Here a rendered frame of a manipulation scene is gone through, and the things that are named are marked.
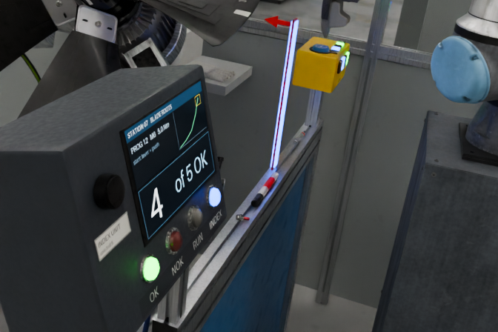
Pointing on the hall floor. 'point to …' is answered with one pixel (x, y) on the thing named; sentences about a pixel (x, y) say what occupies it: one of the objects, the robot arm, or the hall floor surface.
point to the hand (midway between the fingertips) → (323, 31)
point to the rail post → (297, 241)
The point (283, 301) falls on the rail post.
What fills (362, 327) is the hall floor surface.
